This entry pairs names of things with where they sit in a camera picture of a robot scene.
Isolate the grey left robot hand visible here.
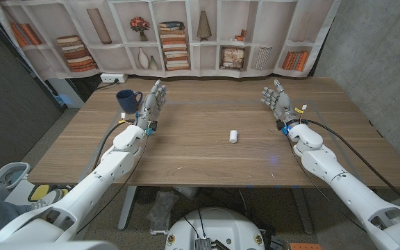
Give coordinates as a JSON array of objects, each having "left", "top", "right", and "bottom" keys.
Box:
[{"left": 136, "top": 79, "right": 168, "bottom": 132}]

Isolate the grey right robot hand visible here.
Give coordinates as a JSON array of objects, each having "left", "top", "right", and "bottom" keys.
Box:
[{"left": 260, "top": 78, "right": 300, "bottom": 126}]

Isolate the dark blue ceramic mug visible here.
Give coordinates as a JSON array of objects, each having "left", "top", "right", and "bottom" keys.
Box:
[{"left": 115, "top": 89, "right": 144, "bottom": 115}]

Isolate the white power strip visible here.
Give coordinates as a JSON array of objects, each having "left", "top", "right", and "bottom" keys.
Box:
[{"left": 99, "top": 72, "right": 129, "bottom": 84}]

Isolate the white cabinet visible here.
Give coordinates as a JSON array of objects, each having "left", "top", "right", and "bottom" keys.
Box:
[{"left": 45, "top": 76, "right": 85, "bottom": 109}]

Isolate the black round fan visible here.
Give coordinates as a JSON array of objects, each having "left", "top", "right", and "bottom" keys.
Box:
[{"left": 135, "top": 186, "right": 161, "bottom": 206}]

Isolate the printed bookshelf backdrop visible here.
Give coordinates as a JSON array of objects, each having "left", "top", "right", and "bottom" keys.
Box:
[{"left": 0, "top": 0, "right": 342, "bottom": 81}]

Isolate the grey metal table leg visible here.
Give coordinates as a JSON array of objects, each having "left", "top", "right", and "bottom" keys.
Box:
[
  {"left": 117, "top": 186, "right": 138, "bottom": 231},
  {"left": 292, "top": 189, "right": 314, "bottom": 235}
]

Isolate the clear plastic bag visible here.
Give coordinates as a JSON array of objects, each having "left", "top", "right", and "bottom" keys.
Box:
[{"left": 147, "top": 190, "right": 180, "bottom": 235}]

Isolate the grey white sneaker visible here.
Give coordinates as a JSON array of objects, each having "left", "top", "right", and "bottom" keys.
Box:
[{"left": 29, "top": 188, "right": 64, "bottom": 211}]

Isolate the white robot torso base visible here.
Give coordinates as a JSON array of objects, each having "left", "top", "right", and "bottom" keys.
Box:
[{"left": 165, "top": 207, "right": 266, "bottom": 250}]

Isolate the yellow and black pad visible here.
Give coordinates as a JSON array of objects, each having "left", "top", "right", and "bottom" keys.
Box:
[{"left": 28, "top": 183, "right": 74, "bottom": 203}]

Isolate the orange box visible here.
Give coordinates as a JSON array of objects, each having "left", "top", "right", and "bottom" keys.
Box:
[{"left": 290, "top": 242, "right": 323, "bottom": 250}]

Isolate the white grey chair base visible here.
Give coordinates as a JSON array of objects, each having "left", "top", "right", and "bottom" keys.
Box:
[{"left": 0, "top": 161, "right": 31, "bottom": 191}]

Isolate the white floor board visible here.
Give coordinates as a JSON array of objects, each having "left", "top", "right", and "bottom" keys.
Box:
[{"left": 4, "top": 179, "right": 36, "bottom": 206}]

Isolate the black power strip cord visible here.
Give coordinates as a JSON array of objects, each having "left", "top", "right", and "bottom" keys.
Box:
[{"left": 95, "top": 78, "right": 120, "bottom": 92}]

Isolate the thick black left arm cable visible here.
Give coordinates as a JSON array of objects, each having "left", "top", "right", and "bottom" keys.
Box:
[{"left": 92, "top": 119, "right": 137, "bottom": 172}]

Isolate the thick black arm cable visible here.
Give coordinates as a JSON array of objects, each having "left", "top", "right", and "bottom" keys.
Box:
[
  {"left": 300, "top": 118, "right": 400, "bottom": 213},
  {"left": 92, "top": 119, "right": 137, "bottom": 172}
]

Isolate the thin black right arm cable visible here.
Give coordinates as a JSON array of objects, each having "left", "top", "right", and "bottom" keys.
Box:
[{"left": 285, "top": 133, "right": 367, "bottom": 233}]

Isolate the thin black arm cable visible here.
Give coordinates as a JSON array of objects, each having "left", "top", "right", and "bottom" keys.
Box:
[
  {"left": 285, "top": 133, "right": 367, "bottom": 233},
  {"left": 76, "top": 137, "right": 149, "bottom": 235}
]

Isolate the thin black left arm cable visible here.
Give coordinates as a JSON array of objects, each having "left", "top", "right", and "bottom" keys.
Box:
[{"left": 76, "top": 137, "right": 149, "bottom": 235}]

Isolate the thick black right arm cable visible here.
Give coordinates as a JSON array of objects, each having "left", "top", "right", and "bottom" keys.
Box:
[{"left": 300, "top": 118, "right": 400, "bottom": 213}]

